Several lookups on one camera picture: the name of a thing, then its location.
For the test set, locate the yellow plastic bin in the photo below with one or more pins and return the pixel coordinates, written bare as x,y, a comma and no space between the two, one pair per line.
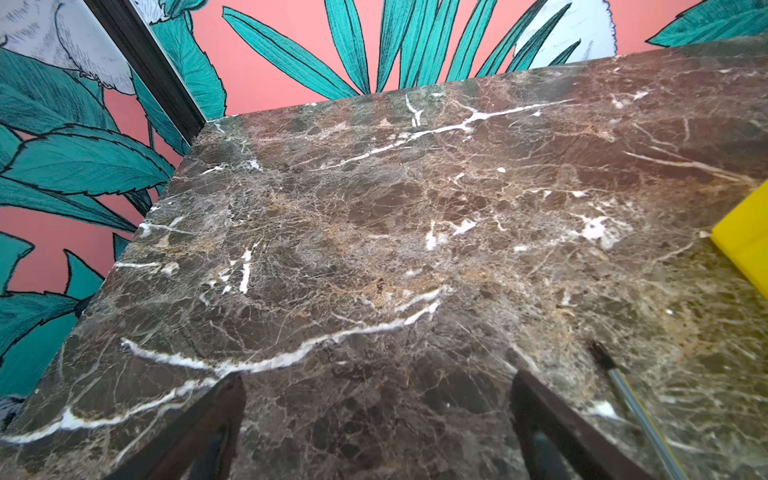
742,236

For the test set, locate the orange black handled screwdriver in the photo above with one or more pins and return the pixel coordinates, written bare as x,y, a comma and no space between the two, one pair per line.
657,440

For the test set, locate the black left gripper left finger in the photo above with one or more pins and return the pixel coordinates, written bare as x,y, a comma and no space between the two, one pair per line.
199,444

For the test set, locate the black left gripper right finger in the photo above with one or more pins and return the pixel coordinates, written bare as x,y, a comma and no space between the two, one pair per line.
556,442

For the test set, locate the black left corner post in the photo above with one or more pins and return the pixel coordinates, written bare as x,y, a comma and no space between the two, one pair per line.
135,40

